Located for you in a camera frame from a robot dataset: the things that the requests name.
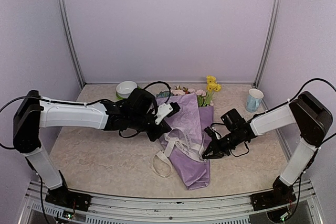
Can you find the blue hydrangea fake flower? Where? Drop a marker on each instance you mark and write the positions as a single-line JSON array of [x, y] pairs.
[[163, 94]]

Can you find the right aluminium frame post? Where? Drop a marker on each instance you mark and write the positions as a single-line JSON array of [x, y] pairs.
[[267, 46]]

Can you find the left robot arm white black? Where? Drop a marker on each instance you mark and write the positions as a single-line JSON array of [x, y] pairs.
[[139, 112]]

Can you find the white ceramic bowl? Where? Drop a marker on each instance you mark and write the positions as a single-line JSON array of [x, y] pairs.
[[124, 89]]

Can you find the white blue paper cup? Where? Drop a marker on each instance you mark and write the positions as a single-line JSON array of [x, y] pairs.
[[254, 100]]

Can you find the front aluminium rail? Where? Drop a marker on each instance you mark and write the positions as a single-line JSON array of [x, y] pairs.
[[121, 209]]

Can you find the purple wrapping paper sheet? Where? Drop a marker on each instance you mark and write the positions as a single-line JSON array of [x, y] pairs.
[[194, 119]]

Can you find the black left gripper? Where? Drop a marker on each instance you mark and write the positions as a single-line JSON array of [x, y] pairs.
[[164, 127]]

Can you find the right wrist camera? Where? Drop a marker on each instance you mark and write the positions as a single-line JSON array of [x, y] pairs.
[[214, 135]]

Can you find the cream printed ribbon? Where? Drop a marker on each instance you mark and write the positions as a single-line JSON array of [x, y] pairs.
[[179, 138]]

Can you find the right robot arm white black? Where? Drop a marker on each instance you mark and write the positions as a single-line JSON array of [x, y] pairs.
[[305, 113]]

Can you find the aluminium frame post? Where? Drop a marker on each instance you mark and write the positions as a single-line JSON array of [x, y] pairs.
[[267, 46], [70, 42]]

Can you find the left aluminium frame post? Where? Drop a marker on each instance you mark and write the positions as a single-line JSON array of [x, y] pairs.
[[70, 42]]

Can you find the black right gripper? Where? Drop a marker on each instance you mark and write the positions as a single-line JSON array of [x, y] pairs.
[[215, 146]]

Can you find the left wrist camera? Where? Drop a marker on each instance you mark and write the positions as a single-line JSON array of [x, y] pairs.
[[166, 110]]

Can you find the green plate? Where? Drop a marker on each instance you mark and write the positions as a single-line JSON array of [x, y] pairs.
[[119, 97]]

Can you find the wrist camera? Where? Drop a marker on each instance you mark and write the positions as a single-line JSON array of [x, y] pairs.
[[214, 135], [166, 110]]

